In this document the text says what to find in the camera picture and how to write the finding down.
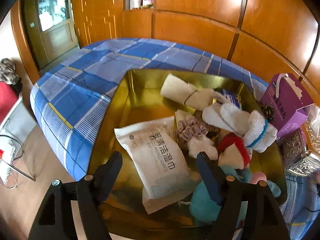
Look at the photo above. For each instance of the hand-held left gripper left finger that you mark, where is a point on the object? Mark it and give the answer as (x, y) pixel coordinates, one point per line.
(110, 172)

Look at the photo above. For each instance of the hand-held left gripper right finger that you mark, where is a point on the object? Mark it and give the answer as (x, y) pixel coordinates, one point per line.
(207, 177)

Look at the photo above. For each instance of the blue elephant plush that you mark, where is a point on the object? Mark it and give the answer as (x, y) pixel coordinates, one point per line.
(202, 205)

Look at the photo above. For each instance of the white fluffy sock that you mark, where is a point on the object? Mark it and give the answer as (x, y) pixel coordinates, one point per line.
(202, 147)

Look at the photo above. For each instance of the red fuzzy sock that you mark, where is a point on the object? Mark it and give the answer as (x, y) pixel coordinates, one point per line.
(235, 140)

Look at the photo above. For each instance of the white wet wipes pack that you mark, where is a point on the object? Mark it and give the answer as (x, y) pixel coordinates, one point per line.
(155, 160)

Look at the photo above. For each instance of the pink brown scrunchie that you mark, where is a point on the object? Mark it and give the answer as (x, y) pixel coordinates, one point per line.
(190, 130)

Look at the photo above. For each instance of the white grey sock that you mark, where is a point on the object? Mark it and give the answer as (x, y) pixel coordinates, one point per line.
(225, 117)

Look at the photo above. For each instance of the white sock with blue band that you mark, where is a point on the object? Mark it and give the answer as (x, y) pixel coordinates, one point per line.
(260, 130)

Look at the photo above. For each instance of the blue white tissue packet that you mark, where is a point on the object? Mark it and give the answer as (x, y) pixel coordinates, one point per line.
(232, 97)

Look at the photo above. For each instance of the blue plaid bedsheet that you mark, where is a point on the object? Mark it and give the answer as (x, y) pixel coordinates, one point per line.
(82, 92)

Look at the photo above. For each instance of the gold embossed tissue box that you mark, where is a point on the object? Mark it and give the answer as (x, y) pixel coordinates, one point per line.
(300, 155)

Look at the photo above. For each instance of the purple carton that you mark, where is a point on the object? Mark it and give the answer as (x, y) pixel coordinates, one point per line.
(287, 115)

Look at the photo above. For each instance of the white tissue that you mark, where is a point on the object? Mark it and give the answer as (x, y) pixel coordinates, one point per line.
(315, 115)

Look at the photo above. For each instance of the red cloth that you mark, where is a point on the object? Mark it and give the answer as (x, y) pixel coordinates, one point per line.
(7, 100)

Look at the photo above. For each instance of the wooden door with glass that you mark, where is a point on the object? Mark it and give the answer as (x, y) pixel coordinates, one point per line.
(57, 40)

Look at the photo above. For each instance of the dark patterned cloth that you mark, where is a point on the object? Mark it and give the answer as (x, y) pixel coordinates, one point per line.
(8, 70)

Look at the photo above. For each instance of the wooden wardrobe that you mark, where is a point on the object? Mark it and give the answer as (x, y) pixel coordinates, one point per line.
(200, 5)

